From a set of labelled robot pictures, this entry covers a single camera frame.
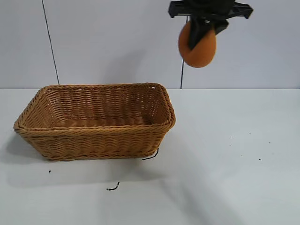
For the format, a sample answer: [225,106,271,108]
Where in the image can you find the orange fruit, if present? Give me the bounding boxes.
[178,22,217,69]

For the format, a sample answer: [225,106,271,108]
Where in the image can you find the woven wicker rectangular basket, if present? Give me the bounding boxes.
[13,82,177,162]

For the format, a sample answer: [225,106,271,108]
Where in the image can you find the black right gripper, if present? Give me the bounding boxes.
[168,0,255,50]

